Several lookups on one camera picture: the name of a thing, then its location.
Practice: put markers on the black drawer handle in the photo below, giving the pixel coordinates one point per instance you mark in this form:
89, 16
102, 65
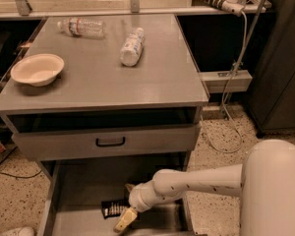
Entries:
110, 142

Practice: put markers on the metal support leg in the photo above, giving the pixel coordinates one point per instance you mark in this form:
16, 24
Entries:
248, 30

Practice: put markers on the black rxbar chocolate wrapper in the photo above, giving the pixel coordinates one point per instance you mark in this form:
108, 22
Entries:
113, 208

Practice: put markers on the white labelled plastic bottle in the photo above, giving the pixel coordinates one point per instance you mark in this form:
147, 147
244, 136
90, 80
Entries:
132, 48

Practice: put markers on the grey metal rail bracket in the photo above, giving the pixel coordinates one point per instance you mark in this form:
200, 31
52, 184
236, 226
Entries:
223, 81

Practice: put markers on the clear plastic water bottle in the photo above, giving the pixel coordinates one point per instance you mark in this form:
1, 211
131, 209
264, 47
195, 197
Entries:
81, 27

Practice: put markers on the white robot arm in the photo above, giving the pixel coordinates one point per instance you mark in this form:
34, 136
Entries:
264, 183

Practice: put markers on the white paper bowl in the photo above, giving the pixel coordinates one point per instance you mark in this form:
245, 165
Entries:
37, 70

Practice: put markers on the grey top drawer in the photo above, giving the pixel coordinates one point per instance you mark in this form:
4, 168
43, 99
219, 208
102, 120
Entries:
45, 146

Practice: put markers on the grey open middle drawer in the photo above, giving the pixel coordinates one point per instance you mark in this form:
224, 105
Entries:
80, 186

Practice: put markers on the white power strip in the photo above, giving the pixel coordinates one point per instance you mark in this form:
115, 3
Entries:
229, 6

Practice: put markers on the dark grey cabinet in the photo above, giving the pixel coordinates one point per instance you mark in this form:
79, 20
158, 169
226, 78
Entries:
271, 96

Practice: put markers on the grey shelf counter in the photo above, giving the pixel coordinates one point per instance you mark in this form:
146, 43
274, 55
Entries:
88, 4

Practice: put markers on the grey drawer cabinet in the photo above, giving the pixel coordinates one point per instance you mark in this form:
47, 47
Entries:
96, 91

